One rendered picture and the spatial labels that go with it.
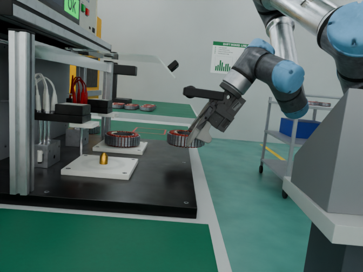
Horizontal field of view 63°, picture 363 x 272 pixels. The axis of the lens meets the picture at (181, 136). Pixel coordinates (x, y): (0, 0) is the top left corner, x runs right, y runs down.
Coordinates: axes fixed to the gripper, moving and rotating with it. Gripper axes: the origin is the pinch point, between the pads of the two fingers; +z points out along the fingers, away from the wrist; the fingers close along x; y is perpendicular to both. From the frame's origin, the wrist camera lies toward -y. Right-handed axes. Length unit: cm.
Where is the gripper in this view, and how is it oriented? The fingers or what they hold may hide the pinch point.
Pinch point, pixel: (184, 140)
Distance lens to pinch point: 88.1
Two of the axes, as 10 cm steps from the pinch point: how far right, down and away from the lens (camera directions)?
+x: -0.1, -1.6, 9.9
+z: -5.9, 8.0, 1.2
